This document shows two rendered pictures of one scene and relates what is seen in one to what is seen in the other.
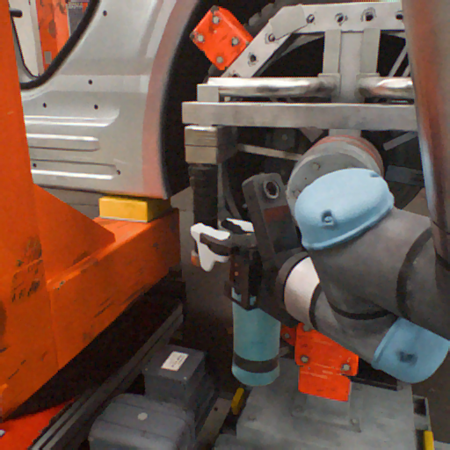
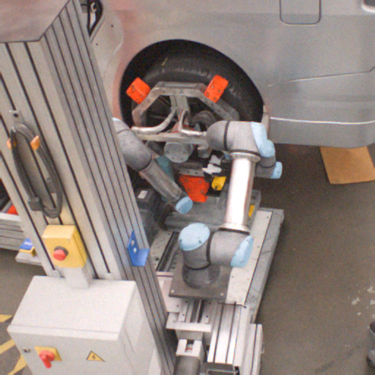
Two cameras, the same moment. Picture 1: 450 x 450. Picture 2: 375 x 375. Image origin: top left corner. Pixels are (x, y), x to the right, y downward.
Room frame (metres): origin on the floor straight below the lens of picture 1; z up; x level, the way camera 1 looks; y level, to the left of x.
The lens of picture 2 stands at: (-1.60, -0.44, 2.56)
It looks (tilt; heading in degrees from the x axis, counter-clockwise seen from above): 41 degrees down; 7
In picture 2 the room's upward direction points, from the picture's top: 11 degrees counter-clockwise
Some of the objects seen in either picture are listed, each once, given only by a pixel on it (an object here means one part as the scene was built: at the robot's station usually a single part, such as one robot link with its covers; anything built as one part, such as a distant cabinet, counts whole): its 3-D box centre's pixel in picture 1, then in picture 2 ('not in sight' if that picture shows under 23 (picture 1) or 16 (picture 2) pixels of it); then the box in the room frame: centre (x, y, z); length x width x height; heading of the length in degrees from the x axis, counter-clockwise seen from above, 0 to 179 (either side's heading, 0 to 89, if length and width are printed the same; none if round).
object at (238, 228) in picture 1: (242, 243); not in sight; (0.62, -0.03, 0.78); 0.09 x 0.03 x 0.06; 22
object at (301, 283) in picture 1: (321, 291); not in sight; (0.45, -0.11, 0.79); 0.08 x 0.05 x 0.08; 124
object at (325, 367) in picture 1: (330, 339); (199, 180); (0.83, -0.22, 0.48); 0.16 x 0.12 x 0.17; 161
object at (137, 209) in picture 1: (136, 203); not in sight; (1.11, 0.23, 0.71); 0.14 x 0.14 x 0.05; 71
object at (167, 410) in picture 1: (176, 430); (148, 217); (0.83, 0.11, 0.26); 0.42 x 0.18 x 0.35; 161
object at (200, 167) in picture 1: (206, 212); not in sight; (0.63, 0.03, 0.83); 0.04 x 0.04 x 0.16
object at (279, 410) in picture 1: (331, 369); (209, 187); (0.96, -0.26, 0.32); 0.40 x 0.30 x 0.28; 71
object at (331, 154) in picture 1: (337, 181); (182, 140); (0.73, -0.19, 0.85); 0.21 x 0.14 x 0.14; 161
